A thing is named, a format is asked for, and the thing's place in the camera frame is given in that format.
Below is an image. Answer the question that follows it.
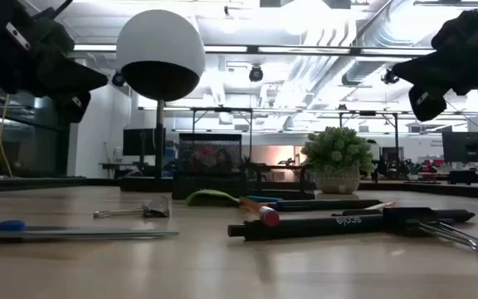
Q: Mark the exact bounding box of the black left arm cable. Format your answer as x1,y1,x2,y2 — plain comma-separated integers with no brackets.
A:
35,0,74,20

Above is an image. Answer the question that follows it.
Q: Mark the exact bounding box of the black mesh desk organizer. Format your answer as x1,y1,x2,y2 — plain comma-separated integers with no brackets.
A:
171,132,317,201

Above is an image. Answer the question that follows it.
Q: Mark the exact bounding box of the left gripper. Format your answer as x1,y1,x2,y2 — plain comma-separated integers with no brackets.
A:
0,0,110,124

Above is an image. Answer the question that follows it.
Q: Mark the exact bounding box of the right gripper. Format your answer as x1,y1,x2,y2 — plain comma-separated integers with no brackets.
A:
392,0,478,122

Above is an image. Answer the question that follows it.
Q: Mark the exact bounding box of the black background rack frame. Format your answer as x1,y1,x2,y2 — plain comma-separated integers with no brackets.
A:
190,106,254,161
338,110,400,164

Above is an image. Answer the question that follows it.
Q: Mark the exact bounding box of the white globe table lamp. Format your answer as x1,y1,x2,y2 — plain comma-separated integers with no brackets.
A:
115,8,207,193

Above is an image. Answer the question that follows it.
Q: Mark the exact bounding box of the plain black pen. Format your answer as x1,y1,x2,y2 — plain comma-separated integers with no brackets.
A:
268,199,384,213
331,208,476,223

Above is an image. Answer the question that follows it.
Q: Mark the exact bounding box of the green potted plant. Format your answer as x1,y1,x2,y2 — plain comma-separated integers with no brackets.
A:
300,126,376,195

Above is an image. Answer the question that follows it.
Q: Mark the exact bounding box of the light wooden pencil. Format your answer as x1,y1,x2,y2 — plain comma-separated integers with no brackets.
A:
363,201,398,210

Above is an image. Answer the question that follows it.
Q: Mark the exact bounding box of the black aluminium table frame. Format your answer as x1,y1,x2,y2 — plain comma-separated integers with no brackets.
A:
0,176,478,201

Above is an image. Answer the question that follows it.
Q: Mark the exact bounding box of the pencil with pink eraser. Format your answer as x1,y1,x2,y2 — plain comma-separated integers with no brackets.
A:
238,196,281,228

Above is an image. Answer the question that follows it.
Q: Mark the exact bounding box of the black binder clip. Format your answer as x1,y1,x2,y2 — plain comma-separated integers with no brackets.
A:
382,206,478,256

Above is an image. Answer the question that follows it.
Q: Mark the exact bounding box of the green sticky note pad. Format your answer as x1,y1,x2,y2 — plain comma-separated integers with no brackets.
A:
185,189,241,208

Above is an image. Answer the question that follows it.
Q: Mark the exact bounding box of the small blue eraser block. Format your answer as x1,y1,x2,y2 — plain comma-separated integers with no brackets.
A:
245,194,284,203

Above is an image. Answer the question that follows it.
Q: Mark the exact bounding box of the black computer monitor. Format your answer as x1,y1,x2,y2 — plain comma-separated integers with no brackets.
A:
441,131,478,164
122,127,167,167

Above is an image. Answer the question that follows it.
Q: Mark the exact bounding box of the black pen with scale print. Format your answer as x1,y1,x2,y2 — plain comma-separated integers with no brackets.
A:
227,213,458,242

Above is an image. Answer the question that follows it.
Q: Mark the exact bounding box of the silver binder clip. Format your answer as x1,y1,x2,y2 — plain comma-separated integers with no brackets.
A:
93,195,171,219

